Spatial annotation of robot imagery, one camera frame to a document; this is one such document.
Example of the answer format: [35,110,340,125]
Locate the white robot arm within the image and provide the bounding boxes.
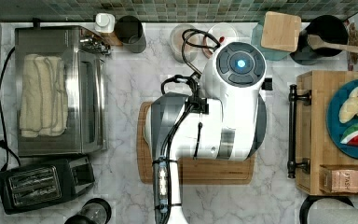
[144,41,267,224]

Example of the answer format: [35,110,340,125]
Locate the wooden drawer cabinet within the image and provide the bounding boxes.
[296,70,358,196]

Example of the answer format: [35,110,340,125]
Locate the large wooden cutting board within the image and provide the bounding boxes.
[136,102,255,185]

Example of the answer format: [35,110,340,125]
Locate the clear cereal canister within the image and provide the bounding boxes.
[170,24,200,63]

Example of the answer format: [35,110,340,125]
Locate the clear jar red contents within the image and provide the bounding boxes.
[202,22,239,59]

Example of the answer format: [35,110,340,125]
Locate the dark grey cup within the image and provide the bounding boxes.
[115,16,146,53]

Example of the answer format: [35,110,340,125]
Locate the stainless toaster oven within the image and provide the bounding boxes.
[15,25,110,157]

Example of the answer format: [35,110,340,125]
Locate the white lidded jar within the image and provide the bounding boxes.
[94,13,116,33]

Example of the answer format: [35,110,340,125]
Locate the teal canister wooden lid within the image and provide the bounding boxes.
[251,11,302,61]

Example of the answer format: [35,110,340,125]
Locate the cream folded towel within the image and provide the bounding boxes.
[20,54,68,138]

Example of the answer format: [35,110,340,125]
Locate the wooden spoon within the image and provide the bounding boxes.
[307,35,358,53]

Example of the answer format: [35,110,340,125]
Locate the blue plate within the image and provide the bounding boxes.
[325,79,358,159]

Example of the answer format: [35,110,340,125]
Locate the black two-slot toaster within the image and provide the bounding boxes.
[0,156,95,215]

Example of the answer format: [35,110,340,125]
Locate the tea box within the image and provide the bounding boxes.
[319,166,358,193]

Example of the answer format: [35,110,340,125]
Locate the black utensil pot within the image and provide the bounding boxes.
[290,15,349,65]

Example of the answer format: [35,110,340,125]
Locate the plush peeled banana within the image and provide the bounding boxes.
[338,87,358,123]

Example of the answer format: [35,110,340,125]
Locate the grey kettle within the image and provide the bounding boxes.
[299,195,358,224]

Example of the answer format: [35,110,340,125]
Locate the black drawer handle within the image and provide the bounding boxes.
[287,84,311,179]

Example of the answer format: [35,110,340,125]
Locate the black power cable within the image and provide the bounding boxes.
[0,46,21,172]

